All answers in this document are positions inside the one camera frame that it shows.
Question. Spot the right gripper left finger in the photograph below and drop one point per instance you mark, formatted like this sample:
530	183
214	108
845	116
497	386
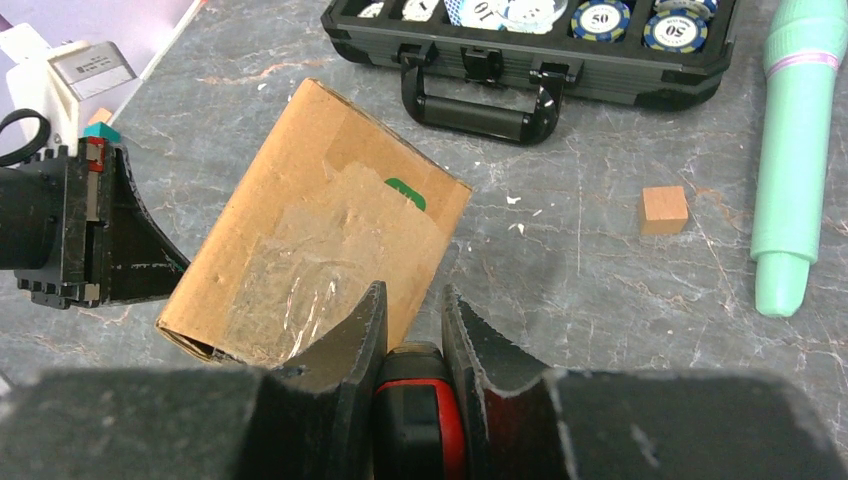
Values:
306	419

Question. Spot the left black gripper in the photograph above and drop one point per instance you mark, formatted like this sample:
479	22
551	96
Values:
144	264

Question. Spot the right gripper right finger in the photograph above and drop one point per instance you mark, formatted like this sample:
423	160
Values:
525	419

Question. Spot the red black utility knife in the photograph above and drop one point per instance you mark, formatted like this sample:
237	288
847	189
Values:
416	425

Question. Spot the brown cardboard express box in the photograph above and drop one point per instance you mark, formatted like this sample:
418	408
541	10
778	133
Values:
333	201

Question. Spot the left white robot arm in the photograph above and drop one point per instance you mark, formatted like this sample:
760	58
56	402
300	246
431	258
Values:
19	239

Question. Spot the teal small block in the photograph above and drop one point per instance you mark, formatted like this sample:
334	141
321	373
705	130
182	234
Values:
103	131

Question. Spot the wooden block left edge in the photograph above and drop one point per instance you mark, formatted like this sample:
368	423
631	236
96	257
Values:
101	115

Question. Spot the small wooden cube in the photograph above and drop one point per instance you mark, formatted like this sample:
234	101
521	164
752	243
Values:
662	210

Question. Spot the black poker chip case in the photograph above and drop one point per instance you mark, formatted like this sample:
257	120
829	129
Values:
627	70

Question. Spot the mint green marker pen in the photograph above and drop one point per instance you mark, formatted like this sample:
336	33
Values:
805	46

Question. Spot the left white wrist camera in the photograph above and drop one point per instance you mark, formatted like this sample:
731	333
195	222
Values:
61	83

